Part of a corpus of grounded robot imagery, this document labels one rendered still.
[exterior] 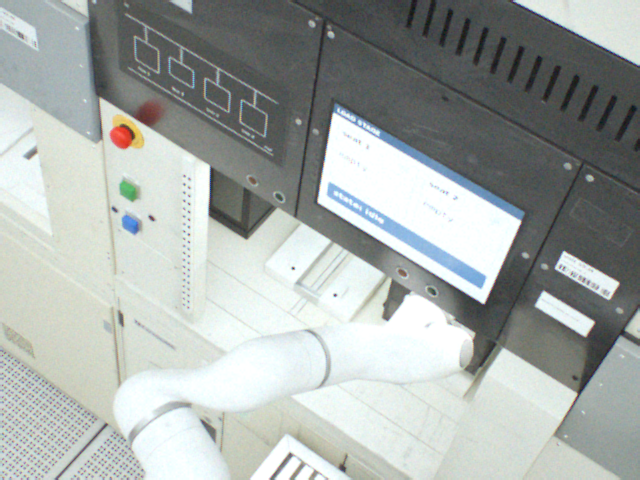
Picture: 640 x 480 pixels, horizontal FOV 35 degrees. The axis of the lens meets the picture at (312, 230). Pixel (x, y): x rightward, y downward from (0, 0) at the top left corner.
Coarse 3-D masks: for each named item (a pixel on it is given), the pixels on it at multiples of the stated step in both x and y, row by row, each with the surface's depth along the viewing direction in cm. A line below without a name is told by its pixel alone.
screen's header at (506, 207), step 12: (336, 108) 132; (348, 120) 132; (360, 120) 131; (372, 132) 131; (384, 132) 130; (396, 144) 130; (420, 156) 129; (432, 168) 129; (444, 168) 128; (456, 180) 128; (468, 180) 127; (480, 192) 127; (504, 204) 126; (516, 216) 126
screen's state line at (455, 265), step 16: (336, 192) 144; (352, 208) 145; (368, 208) 142; (384, 224) 143; (400, 224) 141; (400, 240) 143; (416, 240) 141; (432, 256) 141; (448, 256) 139; (464, 272) 139; (480, 288) 139
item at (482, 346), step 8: (392, 280) 188; (392, 288) 190; (400, 288) 189; (408, 288) 187; (392, 296) 192; (400, 296) 191; (384, 304) 197; (392, 304) 194; (400, 304) 192; (384, 312) 198; (392, 312) 197; (456, 320) 185; (464, 328) 185; (472, 336) 185; (480, 336) 184; (480, 344) 186; (488, 344) 184; (480, 352) 188; (488, 352) 193; (472, 360) 191; (480, 360) 190; (464, 368) 195; (472, 368) 193
